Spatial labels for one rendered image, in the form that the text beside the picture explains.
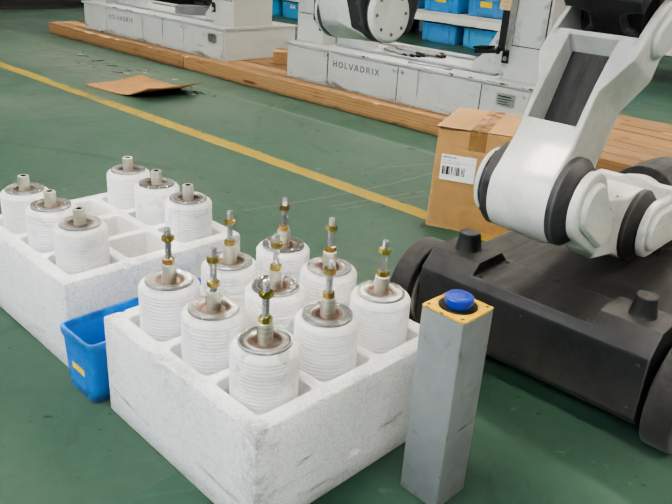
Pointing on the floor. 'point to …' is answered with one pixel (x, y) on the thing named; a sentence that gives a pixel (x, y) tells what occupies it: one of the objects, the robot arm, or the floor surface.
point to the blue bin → (90, 350)
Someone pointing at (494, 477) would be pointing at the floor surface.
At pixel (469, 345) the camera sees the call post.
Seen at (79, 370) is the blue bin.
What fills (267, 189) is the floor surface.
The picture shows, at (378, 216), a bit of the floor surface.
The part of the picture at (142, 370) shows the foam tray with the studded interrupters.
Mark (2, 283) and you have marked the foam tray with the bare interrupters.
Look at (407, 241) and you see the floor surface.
